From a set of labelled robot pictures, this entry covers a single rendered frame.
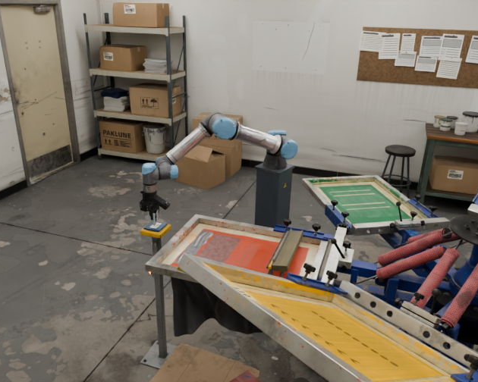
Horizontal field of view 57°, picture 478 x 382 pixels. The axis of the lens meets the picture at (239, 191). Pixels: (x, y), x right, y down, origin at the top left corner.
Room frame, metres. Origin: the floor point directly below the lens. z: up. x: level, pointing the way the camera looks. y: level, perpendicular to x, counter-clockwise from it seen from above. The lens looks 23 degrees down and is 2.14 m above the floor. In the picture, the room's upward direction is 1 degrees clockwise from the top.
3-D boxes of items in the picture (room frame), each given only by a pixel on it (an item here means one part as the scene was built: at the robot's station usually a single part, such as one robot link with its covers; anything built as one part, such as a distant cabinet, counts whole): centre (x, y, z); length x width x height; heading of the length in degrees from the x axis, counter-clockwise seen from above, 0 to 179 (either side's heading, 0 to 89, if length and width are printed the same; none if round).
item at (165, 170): (2.29, 0.40, 1.28); 0.11 x 0.11 x 0.08; 20
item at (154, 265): (1.94, -0.03, 0.97); 0.79 x 0.58 x 0.04; 71
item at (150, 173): (2.24, 0.49, 1.28); 0.09 x 0.08 x 0.11; 110
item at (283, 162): (2.64, -0.22, 1.25); 0.15 x 0.15 x 0.10
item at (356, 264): (1.76, -0.56, 1.02); 0.17 x 0.06 x 0.05; 71
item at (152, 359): (2.23, 0.47, 0.48); 0.22 x 0.22 x 0.96; 71
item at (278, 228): (2.13, -0.34, 0.98); 0.30 x 0.05 x 0.07; 71
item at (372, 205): (2.49, -0.85, 1.05); 1.08 x 0.61 x 0.23; 11
